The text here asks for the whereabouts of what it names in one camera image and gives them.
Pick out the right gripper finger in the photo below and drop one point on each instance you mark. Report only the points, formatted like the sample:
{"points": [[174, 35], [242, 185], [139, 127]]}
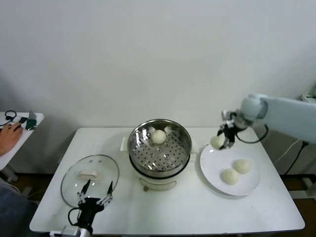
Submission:
{"points": [[221, 129], [225, 145]]}

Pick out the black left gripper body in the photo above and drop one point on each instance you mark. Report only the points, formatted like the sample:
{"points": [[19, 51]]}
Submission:
{"points": [[89, 209]]}

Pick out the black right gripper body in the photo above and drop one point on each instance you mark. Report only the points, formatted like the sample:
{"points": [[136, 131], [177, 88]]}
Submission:
{"points": [[231, 134]]}

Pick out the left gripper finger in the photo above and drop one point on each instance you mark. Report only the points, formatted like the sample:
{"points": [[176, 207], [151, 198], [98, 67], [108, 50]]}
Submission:
{"points": [[84, 191], [106, 193]]}

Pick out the white steamed baozi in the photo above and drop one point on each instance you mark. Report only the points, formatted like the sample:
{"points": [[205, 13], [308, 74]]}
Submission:
{"points": [[230, 176], [158, 137], [242, 166], [216, 142]]}

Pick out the round glass pot lid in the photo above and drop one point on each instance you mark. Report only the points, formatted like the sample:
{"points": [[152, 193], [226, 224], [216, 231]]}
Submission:
{"points": [[74, 172]]}

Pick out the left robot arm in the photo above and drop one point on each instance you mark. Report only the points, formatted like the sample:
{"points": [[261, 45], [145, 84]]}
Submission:
{"points": [[71, 230]]}

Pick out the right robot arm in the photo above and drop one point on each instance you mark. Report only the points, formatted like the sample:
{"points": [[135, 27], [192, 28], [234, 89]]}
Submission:
{"points": [[284, 116]]}

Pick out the perforated steel steamer basket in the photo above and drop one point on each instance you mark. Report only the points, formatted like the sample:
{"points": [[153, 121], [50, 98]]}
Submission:
{"points": [[160, 158]]}

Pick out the person's bare hand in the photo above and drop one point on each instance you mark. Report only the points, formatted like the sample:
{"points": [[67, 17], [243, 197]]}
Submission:
{"points": [[7, 140]]}

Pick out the white oval plate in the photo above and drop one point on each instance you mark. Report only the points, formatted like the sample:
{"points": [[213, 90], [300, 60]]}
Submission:
{"points": [[209, 172]]}

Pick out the white electric cooking pot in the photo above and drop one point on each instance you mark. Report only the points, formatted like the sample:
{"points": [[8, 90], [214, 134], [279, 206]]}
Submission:
{"points": [[158, 184]]}

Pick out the person's leg in jeans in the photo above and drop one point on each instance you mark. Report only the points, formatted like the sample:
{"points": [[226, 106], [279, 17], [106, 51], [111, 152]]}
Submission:
{"points": [[12, 212]]}

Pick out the white side table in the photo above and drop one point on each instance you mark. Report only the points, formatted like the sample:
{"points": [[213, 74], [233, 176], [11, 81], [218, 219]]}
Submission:
{"points": [[14, 155]]}

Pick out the white shelf table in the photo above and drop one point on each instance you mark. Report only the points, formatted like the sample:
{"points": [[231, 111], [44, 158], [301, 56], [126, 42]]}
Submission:
{"points": [[303, 98]]}

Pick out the green and grey gadget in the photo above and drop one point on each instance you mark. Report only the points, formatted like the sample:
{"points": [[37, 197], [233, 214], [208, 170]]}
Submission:
{"points": [[31, 122]]}

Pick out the small black device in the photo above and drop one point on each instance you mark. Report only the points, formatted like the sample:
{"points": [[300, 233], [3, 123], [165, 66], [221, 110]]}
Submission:
{"points": [[23, 120]]}

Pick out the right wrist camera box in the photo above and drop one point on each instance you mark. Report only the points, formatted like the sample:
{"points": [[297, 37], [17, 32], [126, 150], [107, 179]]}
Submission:
{"points": [[226, 115]]}

